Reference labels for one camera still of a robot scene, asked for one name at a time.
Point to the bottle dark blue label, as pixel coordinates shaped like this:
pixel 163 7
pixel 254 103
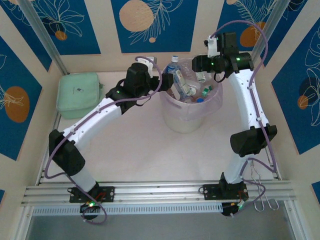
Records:
pixel 172 68

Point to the clear bottle green white label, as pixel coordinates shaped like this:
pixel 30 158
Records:
pixel 182 81

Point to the clear unlabelled bottle green cap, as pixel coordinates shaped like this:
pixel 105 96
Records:
pixel 205 93

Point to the translucent pink waste bin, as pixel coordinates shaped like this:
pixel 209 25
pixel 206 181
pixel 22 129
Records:
pixel 182 120

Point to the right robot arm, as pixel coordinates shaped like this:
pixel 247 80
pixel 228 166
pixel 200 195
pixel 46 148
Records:
pixel 247 100

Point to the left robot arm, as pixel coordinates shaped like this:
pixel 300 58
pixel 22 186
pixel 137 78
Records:
pixel 95 117

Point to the mint green fabric pouch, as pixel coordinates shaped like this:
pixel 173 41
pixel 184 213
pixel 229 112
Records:
pixel 77 92

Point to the aluminium base beam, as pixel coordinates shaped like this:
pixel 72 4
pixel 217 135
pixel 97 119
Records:
pixel 162 191

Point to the controller board green light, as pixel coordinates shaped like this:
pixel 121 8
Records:
pixel 89 205
pixel 235 208

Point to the aluminium frame post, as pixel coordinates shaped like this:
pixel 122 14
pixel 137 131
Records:
pixel 271 27
pixel 42 32

